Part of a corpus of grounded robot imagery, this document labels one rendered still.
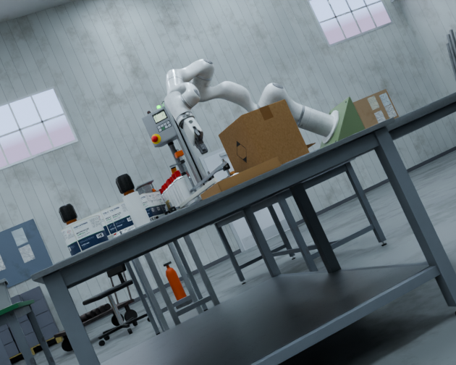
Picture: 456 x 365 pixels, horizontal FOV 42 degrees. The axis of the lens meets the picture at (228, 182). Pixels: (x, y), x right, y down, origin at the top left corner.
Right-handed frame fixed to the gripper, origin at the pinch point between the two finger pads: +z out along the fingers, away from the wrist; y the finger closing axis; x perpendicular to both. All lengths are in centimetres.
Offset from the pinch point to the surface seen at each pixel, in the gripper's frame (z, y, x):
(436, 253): 89, -12, -58
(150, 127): -61, 66, -1
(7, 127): -610, 778, 60
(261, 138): 10.0, -7.5, -23.2
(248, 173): 33.6, -32.5, 0.4
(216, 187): 32.4, -29.2, 13.0
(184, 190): -13, 60, 0
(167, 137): -49, 65, -7
